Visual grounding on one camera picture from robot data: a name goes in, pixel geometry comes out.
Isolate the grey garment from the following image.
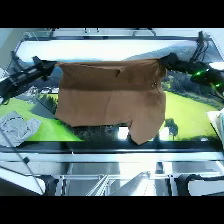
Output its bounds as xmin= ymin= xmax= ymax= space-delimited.
xmin=0 ymin=110 xmax=42 ymax=148

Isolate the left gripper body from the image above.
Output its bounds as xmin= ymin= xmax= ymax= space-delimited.
xmin=32 ymin=55 xmax=58 ymax=81

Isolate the black cable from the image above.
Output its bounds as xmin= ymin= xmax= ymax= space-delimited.
xmin=189 ymin=31 xmax=210 ymax=64
xmin=0 ymin=126 xmax=46 ymax=196

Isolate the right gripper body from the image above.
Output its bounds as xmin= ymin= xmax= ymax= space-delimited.
xmin=158 ymin=52 xmax=183 ymax=70

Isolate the brown T-shirt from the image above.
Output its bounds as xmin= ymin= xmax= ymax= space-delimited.
xmin=54 ymin=58 xmax=168 ymax=146

